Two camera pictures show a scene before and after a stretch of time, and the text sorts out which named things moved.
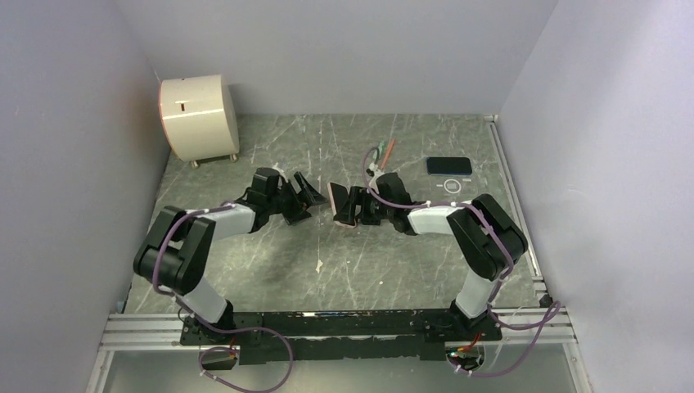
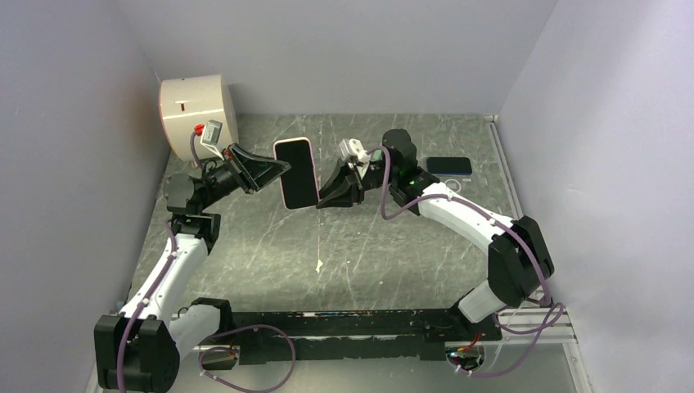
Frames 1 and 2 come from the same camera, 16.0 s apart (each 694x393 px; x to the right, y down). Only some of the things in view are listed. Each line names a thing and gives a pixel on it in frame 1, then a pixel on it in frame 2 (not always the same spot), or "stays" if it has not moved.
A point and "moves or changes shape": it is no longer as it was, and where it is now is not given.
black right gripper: (358, 196) → (345, 197)
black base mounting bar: (325, 337) stays
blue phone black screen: (448, 166) stays
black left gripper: (307, 194) → (259, 170)
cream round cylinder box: (200, 119) stays
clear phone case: (452, 187) stays
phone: (338, 194) moves or changes shape
